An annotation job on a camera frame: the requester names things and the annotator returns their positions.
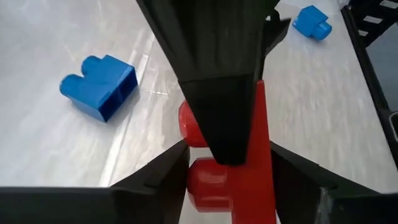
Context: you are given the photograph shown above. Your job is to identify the black metal table frame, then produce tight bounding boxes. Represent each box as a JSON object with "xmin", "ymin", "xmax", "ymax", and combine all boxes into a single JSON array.
[{"xmin": 340, "ymin": 0, "xmax": 398, "ymax": 170}]

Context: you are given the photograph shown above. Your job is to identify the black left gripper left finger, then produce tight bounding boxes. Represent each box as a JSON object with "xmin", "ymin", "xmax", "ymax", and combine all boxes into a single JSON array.
[{"xmin": 0, "ymin": 139, "xmax": 191, "ymax": 224}]

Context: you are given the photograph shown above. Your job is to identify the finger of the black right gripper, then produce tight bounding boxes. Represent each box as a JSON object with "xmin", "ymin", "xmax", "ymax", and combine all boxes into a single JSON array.
[
  {"xmin": 264, "ymin": 9, "xmax": 292, "ymax": 55},
  {"xmin": 136, "ymin": 0, "xmax": 280, "ymax": 166}
]

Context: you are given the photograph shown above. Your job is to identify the red plastic building block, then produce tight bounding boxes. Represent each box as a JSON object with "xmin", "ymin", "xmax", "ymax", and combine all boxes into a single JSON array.
[{"xmin": 178, "ymin": 80, "xmax": 277, "ymax": 224}]

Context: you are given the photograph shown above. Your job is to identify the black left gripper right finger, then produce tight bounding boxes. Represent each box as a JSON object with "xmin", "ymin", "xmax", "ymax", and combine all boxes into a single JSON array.
[{"xmin": 269, "ymin": 141, "xmax": 398, "ymax": 224}]

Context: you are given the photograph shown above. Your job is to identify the blue plastic building block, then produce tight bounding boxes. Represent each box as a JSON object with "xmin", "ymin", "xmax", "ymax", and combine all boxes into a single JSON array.
[
  {"xmin": 58, "ymin": 54, "xmax": 139, "ymax": 123},
  {"xmin": 292, "ymin": 4, "xmax": 333, "ymax": 41}
]

